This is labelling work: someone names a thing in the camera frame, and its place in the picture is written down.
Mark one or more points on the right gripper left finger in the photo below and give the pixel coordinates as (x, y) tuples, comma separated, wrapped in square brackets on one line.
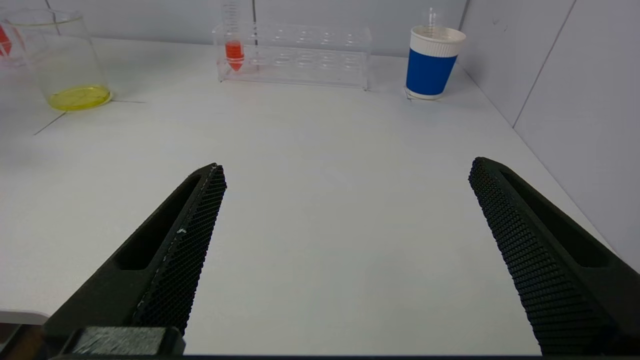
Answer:
[(170, 280)]

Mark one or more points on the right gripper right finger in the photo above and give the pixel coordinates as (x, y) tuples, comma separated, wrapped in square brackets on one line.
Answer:
[(550, 285)]

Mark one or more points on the yellow pigment test tube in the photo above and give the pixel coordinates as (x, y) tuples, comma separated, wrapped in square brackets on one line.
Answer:
[(431, 22)]

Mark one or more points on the clear glass beaker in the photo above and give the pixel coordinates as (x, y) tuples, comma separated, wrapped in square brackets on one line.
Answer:
[(75, 75)]

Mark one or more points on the red pigment test tube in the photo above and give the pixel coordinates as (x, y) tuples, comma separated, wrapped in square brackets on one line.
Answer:
[(4, 42), (234, 52)]

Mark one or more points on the blue paper cup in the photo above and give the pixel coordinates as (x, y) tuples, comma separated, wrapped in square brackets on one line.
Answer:
[(430, 70)]

